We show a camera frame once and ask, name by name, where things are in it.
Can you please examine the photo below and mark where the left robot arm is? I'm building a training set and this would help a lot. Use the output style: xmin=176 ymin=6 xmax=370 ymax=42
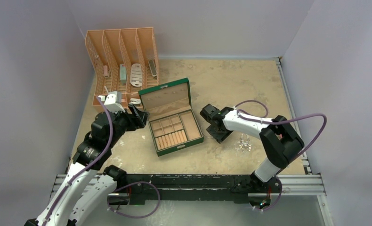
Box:
xmin=25 ymin=104 xmax=149 ymax=226

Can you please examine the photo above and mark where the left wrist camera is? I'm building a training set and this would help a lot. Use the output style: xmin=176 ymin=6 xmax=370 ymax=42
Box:
xmin=97 ymin=91 xmax=125 ymax=113

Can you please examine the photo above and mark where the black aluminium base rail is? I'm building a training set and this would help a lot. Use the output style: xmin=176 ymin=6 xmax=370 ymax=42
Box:
xmin=53 ymin=173 xmax=326 ymax=207

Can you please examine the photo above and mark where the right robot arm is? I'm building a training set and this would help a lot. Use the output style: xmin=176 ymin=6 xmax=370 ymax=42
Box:
xmin=200 ymin=104 xmax=305 ymax=192

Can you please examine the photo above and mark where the grey flat item in rack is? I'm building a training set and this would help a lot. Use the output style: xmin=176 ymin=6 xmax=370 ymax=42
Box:
xmin=148 ymin=60 xmax=158 ymax=78

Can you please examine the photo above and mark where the orange file organizer rack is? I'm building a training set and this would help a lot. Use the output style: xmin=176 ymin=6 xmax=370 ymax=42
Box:
xmin=85 ymin=27 xmax=160 ymax=112

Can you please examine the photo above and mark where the green grey item in rack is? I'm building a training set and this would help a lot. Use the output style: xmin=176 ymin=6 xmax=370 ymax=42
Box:
xmin=119 ymin=64 xmax=127 ymax=85

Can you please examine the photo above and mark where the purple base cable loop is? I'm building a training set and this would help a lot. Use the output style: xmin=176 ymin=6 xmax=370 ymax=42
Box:
xmin=107 ymin=181 xmax=161 ymax=218

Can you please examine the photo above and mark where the white clip in front tray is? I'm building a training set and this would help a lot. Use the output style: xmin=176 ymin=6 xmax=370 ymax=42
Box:
xmin=129 ymin=98 xmax=141 ymax=105

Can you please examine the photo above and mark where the green jewelry box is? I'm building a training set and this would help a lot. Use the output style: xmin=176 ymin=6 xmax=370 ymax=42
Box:
xmin=138 ymin=78 xmax=204 ymax=157

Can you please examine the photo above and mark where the pink item in rack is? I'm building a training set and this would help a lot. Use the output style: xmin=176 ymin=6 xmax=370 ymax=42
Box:
xmin=103 ymin=65 xmax=110 ymax=78

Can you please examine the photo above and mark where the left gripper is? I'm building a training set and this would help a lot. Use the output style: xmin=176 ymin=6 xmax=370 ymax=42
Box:
xmin=107 ymin=103 xmax=148 ymax=147

